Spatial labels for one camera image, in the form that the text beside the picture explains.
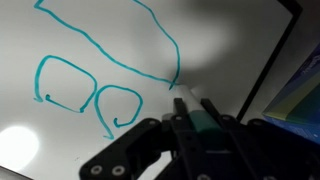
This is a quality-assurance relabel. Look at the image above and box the black-framed whiteboard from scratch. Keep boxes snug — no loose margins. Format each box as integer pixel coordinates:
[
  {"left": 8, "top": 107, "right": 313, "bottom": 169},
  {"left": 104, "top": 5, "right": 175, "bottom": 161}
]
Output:
[{"left": 0, "top": 0, "right": 304, "bottom": 180}]

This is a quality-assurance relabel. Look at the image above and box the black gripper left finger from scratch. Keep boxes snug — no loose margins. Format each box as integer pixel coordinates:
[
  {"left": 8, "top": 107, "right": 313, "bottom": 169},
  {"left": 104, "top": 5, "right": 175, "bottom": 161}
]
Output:
[{"left": 79, "top": 97, "right": 214, "bottom": 180}]

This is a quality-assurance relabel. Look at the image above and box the green and white marker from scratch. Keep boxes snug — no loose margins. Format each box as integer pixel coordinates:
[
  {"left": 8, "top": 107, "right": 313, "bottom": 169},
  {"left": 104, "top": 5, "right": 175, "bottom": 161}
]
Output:
[{"left": 169, "top": 83, "right": 224, "bottom": 152}]

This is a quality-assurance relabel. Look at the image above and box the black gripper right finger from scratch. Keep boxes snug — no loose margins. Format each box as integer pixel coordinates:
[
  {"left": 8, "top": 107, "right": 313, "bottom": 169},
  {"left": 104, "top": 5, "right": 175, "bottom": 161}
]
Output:
[{"left": 200, "top": 98, "right": 320, "bottom": 180}]

